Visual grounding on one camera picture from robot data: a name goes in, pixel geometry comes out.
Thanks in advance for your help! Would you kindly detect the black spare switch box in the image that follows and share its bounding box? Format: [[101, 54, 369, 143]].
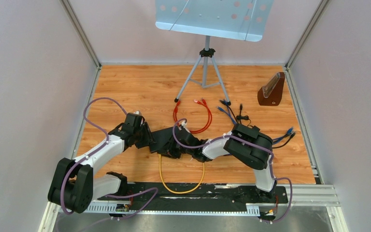
[[149, 127, 179, 154]]

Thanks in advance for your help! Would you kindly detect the yellow ethernet cable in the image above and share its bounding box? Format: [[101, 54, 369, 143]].
[[158, 153, 206, 195]]

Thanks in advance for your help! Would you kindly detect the blue ethernet cable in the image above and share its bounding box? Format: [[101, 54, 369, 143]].
[[220, 100, 293, 142], [216, 106, 295, 143]]

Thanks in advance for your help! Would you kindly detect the black power adapter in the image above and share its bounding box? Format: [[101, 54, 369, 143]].
[[236, 115, 255, 128]]

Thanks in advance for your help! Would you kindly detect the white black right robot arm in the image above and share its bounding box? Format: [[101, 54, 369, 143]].
[[152, 124, 277, 202]]

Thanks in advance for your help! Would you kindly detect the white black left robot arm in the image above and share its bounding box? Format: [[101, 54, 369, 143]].
[[48, 112, 155, 213]]

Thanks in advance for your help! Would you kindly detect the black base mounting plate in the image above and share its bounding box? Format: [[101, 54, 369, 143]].
[[96, 182, 289, 214]]

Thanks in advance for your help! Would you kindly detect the brown wooden metronome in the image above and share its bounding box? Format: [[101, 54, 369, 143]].
[[257, 72, 286, 107]]

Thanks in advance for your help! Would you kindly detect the light blue music stand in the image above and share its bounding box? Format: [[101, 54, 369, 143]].
[[155, 0, 274, 106]]

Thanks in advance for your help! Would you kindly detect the aluminium frame rail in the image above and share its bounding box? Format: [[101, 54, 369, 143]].
[[39, 183, 348, 232]]

